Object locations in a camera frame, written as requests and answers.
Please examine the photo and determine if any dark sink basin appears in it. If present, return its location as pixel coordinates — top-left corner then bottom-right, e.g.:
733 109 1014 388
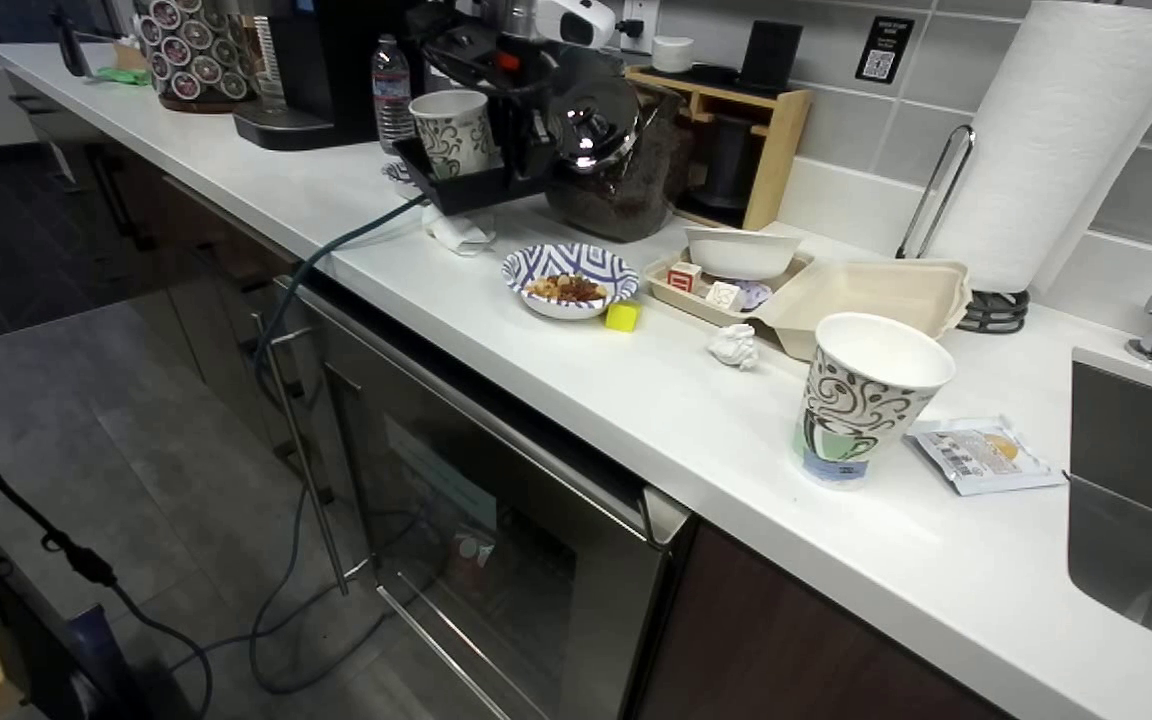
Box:
1060 349 1152 670

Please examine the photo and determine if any white bowl with utensils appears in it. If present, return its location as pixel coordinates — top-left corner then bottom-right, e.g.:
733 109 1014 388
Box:
640 247 978 367

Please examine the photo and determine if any plain white ceramic bowl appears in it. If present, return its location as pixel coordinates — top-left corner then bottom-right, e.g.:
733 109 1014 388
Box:
680 221 807 285

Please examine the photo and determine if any teal cable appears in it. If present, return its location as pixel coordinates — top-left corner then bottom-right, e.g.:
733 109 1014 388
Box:
246 191 435 702

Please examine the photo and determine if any dark equipment box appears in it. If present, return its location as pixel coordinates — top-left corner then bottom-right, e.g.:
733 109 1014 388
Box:
0 524 200 720

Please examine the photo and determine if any small yellow block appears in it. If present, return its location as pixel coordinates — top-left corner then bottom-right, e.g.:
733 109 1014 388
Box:
599 300 647 337

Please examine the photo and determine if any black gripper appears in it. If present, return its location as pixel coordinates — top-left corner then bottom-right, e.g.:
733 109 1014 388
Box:
459 43 560 177

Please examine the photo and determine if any chrome paper towel holder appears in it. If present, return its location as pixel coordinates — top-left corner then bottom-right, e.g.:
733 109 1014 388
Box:
893 119 1038 342

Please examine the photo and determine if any stainless steel dishwasher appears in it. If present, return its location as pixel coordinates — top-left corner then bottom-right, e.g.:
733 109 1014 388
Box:
291 282 697 720

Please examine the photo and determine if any black cable with connector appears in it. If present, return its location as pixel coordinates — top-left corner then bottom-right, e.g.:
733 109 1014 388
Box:
0 382 217 720

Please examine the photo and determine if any small white cup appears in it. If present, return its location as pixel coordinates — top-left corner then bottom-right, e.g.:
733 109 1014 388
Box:
647 32 699 82

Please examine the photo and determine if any green sponge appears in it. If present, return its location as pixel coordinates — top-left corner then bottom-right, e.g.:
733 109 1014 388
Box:
87 61 157 91

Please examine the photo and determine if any blue white sachet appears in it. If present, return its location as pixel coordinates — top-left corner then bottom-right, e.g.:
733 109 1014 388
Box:
905 411 1064 501

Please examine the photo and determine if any black wire K-cup carousel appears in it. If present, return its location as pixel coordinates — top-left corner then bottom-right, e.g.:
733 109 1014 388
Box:
127 0 259 117

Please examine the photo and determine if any white paper towel roll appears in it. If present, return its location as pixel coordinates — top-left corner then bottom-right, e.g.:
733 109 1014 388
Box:
924 0 1152 300

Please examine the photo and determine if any small crumpled paper ball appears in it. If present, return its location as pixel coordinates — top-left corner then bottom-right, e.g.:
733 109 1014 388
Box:
705 320 768 375

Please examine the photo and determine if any black pump bottle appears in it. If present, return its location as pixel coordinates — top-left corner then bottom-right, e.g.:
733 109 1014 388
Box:
52 0 96 82

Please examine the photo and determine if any clear plastic water bottle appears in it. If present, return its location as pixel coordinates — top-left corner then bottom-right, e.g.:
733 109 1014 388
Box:
369 32 420 153

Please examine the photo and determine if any white wall outlet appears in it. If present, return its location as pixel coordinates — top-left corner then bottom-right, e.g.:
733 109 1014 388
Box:
611 0 665 55

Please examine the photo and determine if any silver black Keurig coffee machine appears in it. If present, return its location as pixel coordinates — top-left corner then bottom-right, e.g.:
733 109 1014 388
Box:
229 0 425 153

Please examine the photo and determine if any white bowl blue pattern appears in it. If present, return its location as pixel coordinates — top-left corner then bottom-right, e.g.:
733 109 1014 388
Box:
502 241 645 328

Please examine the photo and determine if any large crumpled white napkin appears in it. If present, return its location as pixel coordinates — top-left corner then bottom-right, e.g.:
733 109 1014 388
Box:
413 195 502 261

